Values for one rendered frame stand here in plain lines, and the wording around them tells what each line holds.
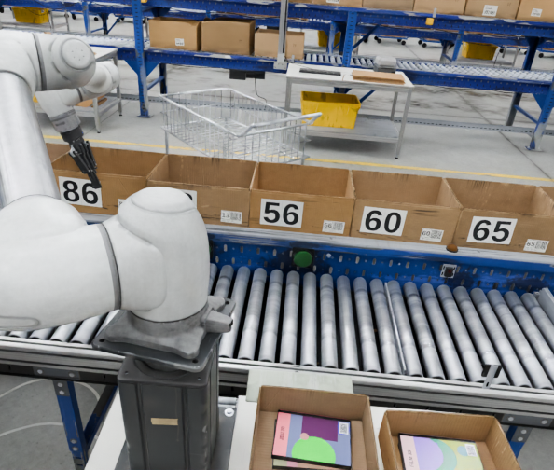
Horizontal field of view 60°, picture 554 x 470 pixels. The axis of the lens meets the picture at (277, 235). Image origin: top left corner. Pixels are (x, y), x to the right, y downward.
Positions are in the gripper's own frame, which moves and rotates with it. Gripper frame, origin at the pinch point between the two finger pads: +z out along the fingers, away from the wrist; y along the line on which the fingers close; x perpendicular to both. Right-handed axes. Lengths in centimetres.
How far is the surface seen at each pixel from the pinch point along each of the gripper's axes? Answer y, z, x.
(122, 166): -28.2, 5.6, -2.1
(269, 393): 75, 45, 62
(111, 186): 0.5, 4.0, 5.2
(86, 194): 0.9, 4.6, -5.9
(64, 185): 0.8, -1.0, -12.2
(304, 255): 8, 47, 70
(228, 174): -29, 21, 42
